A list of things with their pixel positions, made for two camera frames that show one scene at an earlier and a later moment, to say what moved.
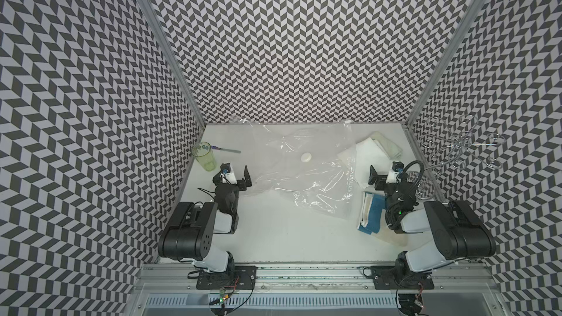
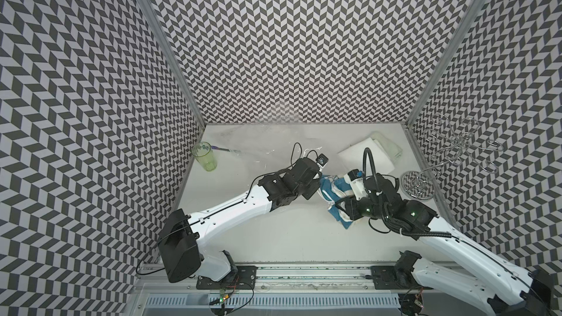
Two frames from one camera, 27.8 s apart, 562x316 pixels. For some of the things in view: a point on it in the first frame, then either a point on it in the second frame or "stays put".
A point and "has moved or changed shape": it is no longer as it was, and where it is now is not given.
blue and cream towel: x=373 y=205 has moved or changed shape
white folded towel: x=361 y=156 stays put
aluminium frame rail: x=474 y=278 stays put
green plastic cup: x=202 y=151 stays put
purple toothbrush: x=225 y=150 stays put
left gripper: x=240 y=182 to x=312 y=188
